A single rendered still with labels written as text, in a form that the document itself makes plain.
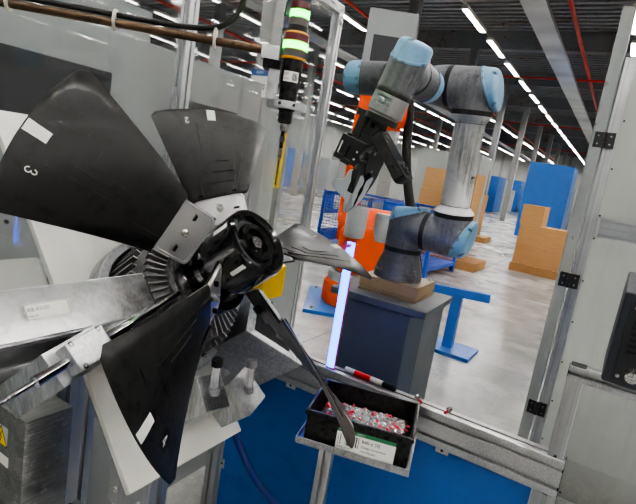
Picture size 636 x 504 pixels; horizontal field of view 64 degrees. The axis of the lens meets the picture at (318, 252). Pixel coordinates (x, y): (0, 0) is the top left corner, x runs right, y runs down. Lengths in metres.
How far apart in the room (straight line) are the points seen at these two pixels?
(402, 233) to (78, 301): 1.02
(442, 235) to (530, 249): 8.56
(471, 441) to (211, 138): 0.84
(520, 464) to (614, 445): 1.55
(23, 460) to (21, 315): 0.41
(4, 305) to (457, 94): 1.19
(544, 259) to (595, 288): 7.50
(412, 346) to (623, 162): 1.39
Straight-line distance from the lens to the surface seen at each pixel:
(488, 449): 1.22
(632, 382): 1.10
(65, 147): 0.76
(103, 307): 0.80
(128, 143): 0.78
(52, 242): 0.97
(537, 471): 1.21
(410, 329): 1.51
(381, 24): 4.95
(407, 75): 1.05
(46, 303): 0.77
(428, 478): 1.31
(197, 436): 0.98
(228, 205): 0.91
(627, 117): 2.57
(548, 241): 10.03
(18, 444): 1.10
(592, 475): 2.80
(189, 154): 0.99
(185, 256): 0.83
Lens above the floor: 1.36
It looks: 10 degrees down
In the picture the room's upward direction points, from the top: 9 degrees clockwise
